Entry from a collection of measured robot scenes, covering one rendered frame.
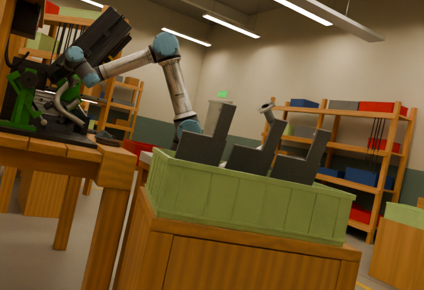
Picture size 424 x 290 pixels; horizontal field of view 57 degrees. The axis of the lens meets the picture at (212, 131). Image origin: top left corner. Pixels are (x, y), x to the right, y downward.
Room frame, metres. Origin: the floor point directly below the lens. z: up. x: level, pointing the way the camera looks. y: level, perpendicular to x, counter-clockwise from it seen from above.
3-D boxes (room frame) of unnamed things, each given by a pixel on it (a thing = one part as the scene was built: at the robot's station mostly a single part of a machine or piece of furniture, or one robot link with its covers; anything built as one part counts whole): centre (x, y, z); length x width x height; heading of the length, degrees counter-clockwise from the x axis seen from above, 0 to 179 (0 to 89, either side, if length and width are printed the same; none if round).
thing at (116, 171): (2.31, 0.65, 0.82); 1.50 x 0.14 x 0.15; 24
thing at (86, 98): (2.31, 0.85, 1.11); 0.39 x 0.16 x 0.03; 114
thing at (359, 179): (7.31, -2.07, 1.10); 3.01 x 0.55 x 2.20; 32
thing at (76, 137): (2.19, 0.91, 0.89); 1.10 x 0.42 x 0.02; 24
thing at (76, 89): (2.15, 0.82, 1.17); 0.13 x 0.12 x 0.20; 24
